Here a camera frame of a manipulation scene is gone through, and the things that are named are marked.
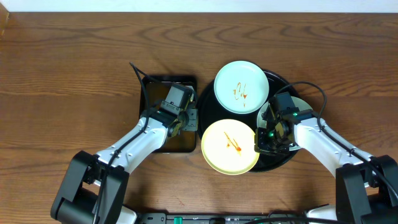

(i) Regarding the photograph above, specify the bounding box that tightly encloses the round black serving tray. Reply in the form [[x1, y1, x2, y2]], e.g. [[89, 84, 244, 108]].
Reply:
[[197, 82, 297, 172]]

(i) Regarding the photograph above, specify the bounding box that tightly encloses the yellow plate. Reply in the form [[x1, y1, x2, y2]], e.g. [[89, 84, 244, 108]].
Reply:
[[201, 119, 259, 175]]

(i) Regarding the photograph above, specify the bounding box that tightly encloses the light green plate right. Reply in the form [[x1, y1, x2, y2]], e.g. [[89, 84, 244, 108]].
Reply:
[[256, 95, 313, 152]]

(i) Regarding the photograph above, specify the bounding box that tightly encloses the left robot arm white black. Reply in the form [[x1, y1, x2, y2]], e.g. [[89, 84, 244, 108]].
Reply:
[[50, 100, 198, 223]]

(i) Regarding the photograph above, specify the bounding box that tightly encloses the black rectangular water tray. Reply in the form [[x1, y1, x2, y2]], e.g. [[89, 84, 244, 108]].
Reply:
[[142, 75, 197, 154]]

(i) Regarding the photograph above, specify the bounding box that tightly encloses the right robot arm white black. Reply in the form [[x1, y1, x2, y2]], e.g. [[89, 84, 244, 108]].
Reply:
[[255, 110, 397, 223]]

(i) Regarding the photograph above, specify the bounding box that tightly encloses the light green plate rear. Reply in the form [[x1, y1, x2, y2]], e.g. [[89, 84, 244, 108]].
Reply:
[[213, 60, 270, 114]]

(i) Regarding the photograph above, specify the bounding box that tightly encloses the light green plate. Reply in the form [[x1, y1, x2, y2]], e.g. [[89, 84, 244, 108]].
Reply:
[[256, 95, 313, 152], [213, 60, 270, 114]]

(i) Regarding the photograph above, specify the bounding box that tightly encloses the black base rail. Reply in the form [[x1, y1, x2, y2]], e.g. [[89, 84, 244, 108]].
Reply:
[[135, 213, 301, 224]]

